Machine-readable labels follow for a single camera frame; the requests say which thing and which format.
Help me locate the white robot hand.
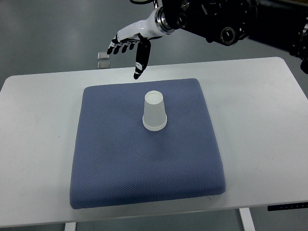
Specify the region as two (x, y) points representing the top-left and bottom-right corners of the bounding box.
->
(107, 9), (173, 79)

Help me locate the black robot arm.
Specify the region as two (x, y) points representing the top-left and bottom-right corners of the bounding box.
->
(107, 0), (308, 79)

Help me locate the upper metal floor plate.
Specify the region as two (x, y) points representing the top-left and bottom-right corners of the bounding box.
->
(97, 51), (110, 60)

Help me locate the metal floor plate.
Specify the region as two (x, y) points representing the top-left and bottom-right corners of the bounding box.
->
(97, 61), (110, 69)
(97, 51), (110, 60)

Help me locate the lower metal floor plate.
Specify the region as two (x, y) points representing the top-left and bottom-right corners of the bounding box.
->
(97, 61), (110, 69)

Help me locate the white paper cup on mat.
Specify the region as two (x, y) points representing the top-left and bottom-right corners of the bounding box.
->
(142, 121), (167, 132)

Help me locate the blue textured cushion mat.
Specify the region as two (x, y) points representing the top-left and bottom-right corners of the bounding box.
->
(70, 78), (226, 209)

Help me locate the left white table leg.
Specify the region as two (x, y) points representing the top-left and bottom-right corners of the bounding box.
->
(64, 222), (77, 231)

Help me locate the white table leg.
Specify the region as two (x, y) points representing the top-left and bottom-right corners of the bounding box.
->
(64, 222), (77, 231)
(239, 208), (256, 231)

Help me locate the right white table leg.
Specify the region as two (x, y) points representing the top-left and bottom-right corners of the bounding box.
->
(239, 208), (256, 231)

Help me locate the black desk control panel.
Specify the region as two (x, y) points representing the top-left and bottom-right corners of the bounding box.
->
(267, 202), (308, 211)

